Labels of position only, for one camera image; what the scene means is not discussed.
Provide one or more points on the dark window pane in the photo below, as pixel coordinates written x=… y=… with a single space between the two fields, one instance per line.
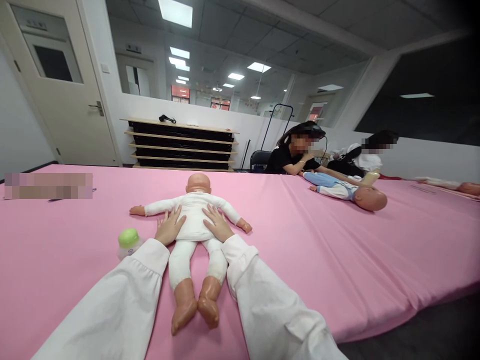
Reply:
x=427 y=97

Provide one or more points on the large interior glass window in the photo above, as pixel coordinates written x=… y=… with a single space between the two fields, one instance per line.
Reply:
x=225 y=56

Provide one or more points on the baby doll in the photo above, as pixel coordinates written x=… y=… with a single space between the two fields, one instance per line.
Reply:
x=455 y=185
x=339 y=189
x=193 y=221

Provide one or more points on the white door with window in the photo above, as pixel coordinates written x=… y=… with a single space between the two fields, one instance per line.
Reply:
x=67 y=112

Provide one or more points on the baby doll in pale clothes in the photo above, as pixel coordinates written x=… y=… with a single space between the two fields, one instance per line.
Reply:
x=455 y=185

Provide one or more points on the baby bottle with green cap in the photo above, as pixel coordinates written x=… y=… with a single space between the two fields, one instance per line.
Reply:
x=129 y=243

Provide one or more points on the person's right hand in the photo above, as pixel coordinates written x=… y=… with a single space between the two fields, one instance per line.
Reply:
x=219 y=228

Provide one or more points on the person's left hand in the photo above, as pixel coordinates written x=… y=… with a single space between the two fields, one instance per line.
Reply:
x=169 y=229

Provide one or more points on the wooden shelf with black trays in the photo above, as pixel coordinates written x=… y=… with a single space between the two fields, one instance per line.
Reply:
x=183 y=148

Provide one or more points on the pink bed sheet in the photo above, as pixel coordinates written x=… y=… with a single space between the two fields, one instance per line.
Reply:
x=337 y=262

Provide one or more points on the baby doll in blue outfit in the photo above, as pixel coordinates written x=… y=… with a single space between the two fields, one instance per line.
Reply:
x=339 y=189

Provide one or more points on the white light switch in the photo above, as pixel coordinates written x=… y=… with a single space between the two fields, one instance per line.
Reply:
x=105 y=68

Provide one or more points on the cream baby bottle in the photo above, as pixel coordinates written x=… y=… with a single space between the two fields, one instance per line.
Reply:
x=369 y=179

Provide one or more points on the black metal rack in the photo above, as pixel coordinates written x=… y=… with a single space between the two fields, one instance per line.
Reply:
x=270 y=123

